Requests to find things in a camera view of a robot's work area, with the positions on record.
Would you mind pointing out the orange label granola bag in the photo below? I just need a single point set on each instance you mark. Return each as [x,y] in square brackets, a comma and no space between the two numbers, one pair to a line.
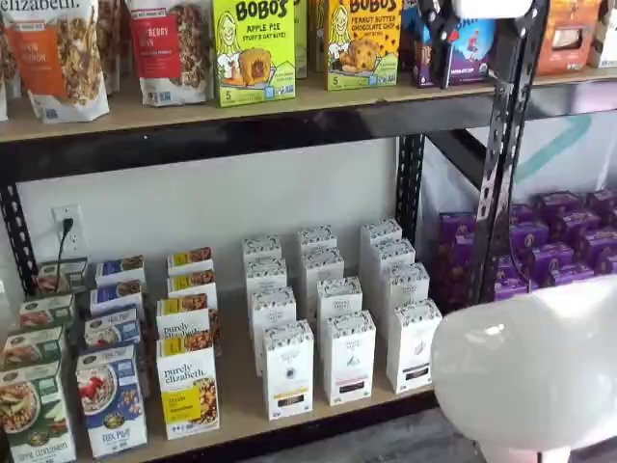
[53,58]

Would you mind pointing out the wooden shelf board with snacks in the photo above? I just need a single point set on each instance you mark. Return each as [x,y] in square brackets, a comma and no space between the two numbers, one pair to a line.
[144,118]

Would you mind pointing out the red label granola bag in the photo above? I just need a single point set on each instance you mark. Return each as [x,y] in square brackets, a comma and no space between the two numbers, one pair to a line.
[169,53]

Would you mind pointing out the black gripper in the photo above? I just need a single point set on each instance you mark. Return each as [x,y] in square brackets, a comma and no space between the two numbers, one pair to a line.
[439,21]

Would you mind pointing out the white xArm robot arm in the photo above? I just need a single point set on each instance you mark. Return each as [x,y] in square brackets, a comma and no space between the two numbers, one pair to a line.
[520,362]

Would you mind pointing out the blue rice pilaf box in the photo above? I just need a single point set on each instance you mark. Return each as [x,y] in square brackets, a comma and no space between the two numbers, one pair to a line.
[120,269]
[118,295]
[113,328]
[113,405]

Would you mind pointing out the wooden shelf board with boxes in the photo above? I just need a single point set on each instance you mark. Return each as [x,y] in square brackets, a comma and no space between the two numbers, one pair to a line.
[236,386]

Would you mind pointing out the green Bobo's apple pie box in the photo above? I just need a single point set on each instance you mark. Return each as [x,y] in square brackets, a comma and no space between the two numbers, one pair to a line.
[253,53]
[301,38]

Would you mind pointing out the green grain mix box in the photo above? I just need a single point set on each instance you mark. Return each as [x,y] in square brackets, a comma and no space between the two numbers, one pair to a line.
[62,277]
[48,311]
[31,345]
[34,415]

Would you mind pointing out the white snack box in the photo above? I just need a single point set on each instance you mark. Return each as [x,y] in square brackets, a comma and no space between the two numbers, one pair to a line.
[608,38]

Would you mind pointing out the blue Zbar box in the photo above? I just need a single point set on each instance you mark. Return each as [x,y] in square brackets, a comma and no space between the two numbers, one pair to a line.
[474,48]

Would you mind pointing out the white banner teal stripe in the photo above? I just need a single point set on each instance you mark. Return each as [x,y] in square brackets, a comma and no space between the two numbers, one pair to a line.
[554,149]

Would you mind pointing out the white box yellow strip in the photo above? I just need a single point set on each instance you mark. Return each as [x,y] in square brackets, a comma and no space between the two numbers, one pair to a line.
[272,308]
[288,371]
[261,248]
[266,275]

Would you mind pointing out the plain granola bag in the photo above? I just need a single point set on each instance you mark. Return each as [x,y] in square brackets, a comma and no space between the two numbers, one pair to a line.
[4,77]

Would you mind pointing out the black metal shelf frame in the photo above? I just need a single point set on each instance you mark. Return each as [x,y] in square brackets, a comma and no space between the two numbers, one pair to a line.
[193,140]

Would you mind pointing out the white box pink strip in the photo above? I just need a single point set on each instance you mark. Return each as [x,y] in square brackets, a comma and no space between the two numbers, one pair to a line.
[349,359]
[317,238]
[340,296]
[323,265]

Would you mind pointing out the orange snack box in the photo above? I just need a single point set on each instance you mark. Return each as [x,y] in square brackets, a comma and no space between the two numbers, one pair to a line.
[566,38]

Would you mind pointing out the yellow Bobo's peanut butter box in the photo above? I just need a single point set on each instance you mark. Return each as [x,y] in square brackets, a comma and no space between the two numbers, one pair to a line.
[364,48]

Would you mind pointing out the yellow purely elizabeth box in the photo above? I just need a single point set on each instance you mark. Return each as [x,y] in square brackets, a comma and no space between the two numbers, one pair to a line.
[193,284]
[190,260]
[183,316]
[188,390]

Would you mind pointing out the white wall outlet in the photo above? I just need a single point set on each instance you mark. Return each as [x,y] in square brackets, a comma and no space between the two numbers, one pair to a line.
[73,241]

